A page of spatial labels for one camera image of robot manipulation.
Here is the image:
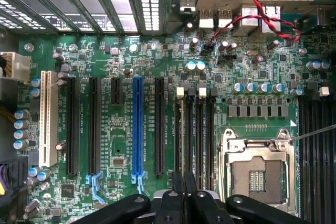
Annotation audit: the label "large silver port block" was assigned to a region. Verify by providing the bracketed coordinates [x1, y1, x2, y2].
[262, 5, 282, 34]
[234, 5, 260, 36]

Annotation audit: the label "yellow wires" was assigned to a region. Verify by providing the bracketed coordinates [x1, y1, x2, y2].
[0, 104, 16, 124]

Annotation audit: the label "black RAM slot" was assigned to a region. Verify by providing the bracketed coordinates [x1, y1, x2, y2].
[207, 95, 217, 192]
[330, 97, 336, 224]
[196, 95, 207, 190]
[185, 95, 195, 175]
[299, 97, 310, 222]
[309, 97, 320, 223]
[174, 95, 185, 174]
[320, 95, 331, 224]

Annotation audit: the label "long black expansion slot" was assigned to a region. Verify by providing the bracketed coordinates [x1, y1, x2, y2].
[66, 76, 80, 175]
[85, 77, 106, 207]
[154, 77, 165, 175]

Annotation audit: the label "white power connector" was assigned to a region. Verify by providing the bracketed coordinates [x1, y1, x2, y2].
[0, 52, 32, 84]

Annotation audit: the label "short black expansion slot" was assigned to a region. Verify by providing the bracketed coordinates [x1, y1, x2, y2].
[110, 77, 123, 105]

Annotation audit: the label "green Dell motherboard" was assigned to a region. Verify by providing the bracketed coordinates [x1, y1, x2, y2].
[18, 11, 336, 224]

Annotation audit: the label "black connector with purple wires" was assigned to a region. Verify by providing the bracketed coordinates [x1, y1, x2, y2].
[0, 155, 29, 210]

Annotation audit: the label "silver USB port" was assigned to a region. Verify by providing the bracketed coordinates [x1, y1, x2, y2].
[217, 8, 234, 29]
[198, 8, 214, 29]

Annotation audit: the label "silver CPU socket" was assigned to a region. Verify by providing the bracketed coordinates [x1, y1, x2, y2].
[219, 126, 297, 217]

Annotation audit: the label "white expansion slot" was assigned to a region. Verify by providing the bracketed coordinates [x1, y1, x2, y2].
[38, 70, 59, 167]

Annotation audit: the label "thin metal locking lever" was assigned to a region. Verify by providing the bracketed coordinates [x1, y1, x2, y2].
[290, 123, 336, 144]

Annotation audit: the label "small silver video port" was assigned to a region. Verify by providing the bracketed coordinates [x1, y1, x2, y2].
[180, 0, 198, 15]

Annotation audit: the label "blue expansion slot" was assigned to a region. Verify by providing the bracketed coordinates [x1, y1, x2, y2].
[130, 76, 146, 196]

